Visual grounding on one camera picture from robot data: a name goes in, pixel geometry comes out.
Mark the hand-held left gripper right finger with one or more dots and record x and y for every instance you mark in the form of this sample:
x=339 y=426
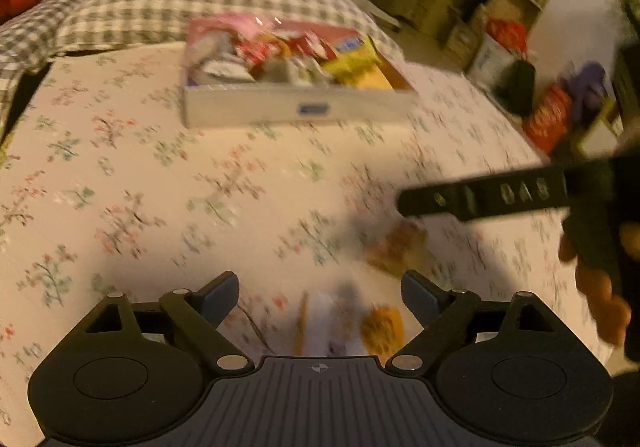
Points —
x=417 y=292

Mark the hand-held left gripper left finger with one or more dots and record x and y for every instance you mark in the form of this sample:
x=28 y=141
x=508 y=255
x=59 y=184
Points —
x=225 y=292

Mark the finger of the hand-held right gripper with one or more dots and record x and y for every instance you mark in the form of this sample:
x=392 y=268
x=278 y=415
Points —
x=480 y=199

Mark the orange brown snack packet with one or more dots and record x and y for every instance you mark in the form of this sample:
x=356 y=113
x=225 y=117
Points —
x=397 y=247

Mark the gold snack packet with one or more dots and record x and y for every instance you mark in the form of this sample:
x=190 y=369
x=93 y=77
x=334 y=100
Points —
x=382 y=329

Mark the clear snack packet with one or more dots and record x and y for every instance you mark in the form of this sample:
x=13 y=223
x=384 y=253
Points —
x=325 y=322

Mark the plain yellow snack packet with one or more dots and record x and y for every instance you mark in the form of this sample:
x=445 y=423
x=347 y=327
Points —
x=372 y=79

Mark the pink snack box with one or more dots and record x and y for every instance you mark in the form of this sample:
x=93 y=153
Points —
x=240 y=107

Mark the yellow snack packet blue label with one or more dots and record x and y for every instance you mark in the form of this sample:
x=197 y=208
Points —
x=352 y=52

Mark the small white brown snack packet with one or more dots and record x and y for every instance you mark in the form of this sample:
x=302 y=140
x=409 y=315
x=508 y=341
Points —
x=295 y=72

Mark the red snack packet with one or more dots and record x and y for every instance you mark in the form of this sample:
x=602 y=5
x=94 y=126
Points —
x=310 y=44

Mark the pink snack packet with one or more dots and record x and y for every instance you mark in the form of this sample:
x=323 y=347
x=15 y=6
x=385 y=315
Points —
x=225 y=27

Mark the person's right hand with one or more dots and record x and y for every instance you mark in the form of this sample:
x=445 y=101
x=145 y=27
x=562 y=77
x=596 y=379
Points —
x=595 y=292

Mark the red snack bag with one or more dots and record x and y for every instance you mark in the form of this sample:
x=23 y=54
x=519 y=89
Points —
x=547 y=117

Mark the black bag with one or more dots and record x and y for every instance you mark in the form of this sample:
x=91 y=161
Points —
x=517 y=87

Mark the purple bag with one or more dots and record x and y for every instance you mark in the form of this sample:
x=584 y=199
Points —
x=590 y=87

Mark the white paper bag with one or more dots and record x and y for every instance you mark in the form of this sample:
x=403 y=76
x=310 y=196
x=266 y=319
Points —
x=487 y=59

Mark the floral tablecloth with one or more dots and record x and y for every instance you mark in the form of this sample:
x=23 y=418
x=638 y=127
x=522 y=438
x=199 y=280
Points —
x=125 y=167

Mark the red gift bag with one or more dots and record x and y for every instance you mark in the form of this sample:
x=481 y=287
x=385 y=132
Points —
x=505 y=32

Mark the checkered pillow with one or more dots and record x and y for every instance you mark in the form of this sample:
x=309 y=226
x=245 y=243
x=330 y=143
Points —
x=150 y=12

